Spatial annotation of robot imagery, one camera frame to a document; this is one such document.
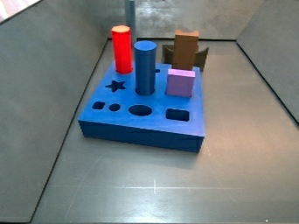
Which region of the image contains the light blue square-circle peg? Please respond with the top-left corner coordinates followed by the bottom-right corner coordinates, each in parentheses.
top-left (125, 0), bottom-right (136, 42)

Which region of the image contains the blue shape sorter board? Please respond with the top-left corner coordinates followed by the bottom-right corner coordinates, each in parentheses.
top-left (78, 64), bottom-right (205, 152)

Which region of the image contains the dark blue cylinder peg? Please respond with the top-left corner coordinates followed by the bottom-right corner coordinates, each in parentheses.
top-left (135, 40), bottom-right (156, 95)

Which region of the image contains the brown notched block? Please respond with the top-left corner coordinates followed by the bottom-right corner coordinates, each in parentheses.
top-left (172, 30), bottom-right (199, 70)

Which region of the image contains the red hexagonal peg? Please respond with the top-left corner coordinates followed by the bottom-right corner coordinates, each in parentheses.
top-left (111, 25), bottom-right (132, 74)

